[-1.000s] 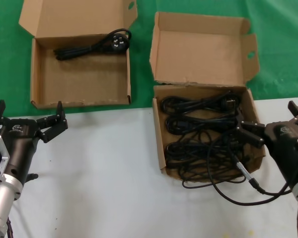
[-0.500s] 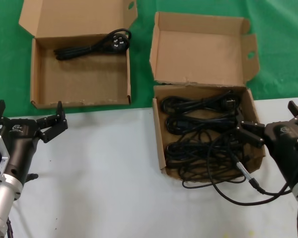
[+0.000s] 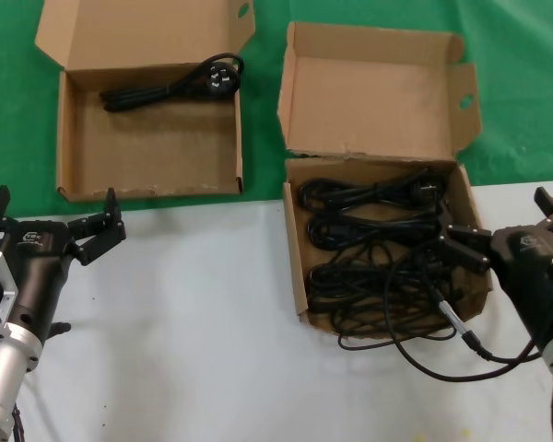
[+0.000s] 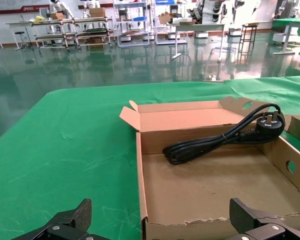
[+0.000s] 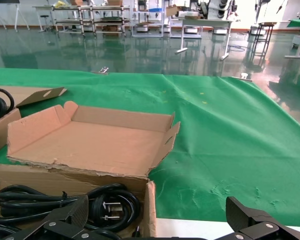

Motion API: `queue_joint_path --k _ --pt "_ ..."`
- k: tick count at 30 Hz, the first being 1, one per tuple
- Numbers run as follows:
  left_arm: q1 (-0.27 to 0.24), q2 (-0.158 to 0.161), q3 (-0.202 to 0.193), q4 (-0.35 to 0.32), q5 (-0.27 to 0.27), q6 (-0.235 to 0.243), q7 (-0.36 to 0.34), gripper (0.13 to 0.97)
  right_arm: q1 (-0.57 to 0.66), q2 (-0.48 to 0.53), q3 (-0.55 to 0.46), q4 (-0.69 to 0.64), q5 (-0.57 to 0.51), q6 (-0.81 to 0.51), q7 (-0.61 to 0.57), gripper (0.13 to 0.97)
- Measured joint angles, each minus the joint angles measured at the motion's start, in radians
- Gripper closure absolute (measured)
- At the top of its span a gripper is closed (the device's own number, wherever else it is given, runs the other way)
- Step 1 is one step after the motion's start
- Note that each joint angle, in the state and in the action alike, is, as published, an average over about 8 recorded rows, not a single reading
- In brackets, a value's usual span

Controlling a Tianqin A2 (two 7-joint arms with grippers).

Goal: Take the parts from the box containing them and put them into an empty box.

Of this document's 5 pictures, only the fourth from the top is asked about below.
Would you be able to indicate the green covered table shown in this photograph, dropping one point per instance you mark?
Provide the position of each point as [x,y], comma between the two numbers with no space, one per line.
[292,22]

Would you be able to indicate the pipe frame roller rack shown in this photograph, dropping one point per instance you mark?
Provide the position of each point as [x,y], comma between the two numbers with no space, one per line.
[53,37]
[93,33]

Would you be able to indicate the long white table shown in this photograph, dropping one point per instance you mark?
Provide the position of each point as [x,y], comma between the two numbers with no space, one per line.
[201,25]

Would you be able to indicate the white desk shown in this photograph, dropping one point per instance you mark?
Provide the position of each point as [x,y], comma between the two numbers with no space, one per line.
[18,24]

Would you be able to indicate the large closed cardboard box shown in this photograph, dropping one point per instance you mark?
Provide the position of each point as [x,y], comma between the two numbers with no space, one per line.
[97,12]

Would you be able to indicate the black round stool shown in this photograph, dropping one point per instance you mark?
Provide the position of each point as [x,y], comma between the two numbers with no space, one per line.
[19,33]

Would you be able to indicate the green table cloth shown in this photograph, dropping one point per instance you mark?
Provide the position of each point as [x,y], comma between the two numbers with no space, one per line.
[65,150]

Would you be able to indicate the white humanoid robot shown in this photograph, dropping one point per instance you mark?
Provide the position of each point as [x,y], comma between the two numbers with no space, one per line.
[91,5]
[57,7]

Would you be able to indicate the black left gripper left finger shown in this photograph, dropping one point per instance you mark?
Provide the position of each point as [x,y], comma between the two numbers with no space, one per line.
[65,222]

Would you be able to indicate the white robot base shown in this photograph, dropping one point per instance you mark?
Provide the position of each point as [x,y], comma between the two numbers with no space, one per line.
[234,32]
[201,35]

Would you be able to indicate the yellow plastic bag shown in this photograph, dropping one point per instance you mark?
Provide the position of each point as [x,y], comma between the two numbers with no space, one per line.
[40,19]

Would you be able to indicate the open cardboard box on table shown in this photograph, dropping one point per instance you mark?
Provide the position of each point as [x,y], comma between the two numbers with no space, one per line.
[164,18]

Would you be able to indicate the dark tall metal stand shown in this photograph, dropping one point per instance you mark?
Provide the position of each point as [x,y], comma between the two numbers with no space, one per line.
[249,27]

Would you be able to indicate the white robot parts rack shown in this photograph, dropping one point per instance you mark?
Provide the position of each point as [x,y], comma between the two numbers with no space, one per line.
[210,10]

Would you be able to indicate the small flat cardboard box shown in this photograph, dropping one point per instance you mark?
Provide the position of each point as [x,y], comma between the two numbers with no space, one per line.
[57,16]

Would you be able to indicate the open cardboard box clean flaps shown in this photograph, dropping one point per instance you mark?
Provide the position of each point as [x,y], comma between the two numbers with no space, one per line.
[202,190]

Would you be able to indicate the blue plastic bin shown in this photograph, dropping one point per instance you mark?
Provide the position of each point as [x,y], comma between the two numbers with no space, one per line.
[139,19]
[165,2]

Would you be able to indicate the white metal shelving unit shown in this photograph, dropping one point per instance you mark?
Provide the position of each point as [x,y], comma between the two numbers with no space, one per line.
[131,5]
[168,22]

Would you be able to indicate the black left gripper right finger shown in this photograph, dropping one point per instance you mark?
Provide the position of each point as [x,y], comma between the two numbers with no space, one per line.
[250,222]

